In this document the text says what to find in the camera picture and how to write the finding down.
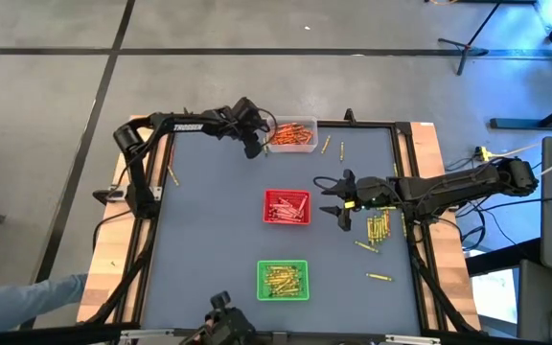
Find yellow extension cable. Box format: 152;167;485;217
489;125;552;159

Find black tripod stand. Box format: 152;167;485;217
437;0;505;77

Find black stand base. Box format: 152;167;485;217
490;93;552;131

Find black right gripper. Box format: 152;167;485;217
318;168;400;233

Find clear plastic bin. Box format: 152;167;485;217
265;115;319;154

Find black desk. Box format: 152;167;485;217
465;237;543;277

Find grey box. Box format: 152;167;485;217
515;260;552;342

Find green plastic basket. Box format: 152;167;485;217
255;259;311;303

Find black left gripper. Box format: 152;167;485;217
215;96;272;161

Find white monitor screen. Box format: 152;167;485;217
470;267;519;325

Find red plastic basket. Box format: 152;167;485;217
262;188;312;226

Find black crossbeam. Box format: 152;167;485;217
0;321;521;345

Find silver bracket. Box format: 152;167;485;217
119;327;177;344
384;333;443;345

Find scattered yellow crayons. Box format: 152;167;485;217
112;113;482;336

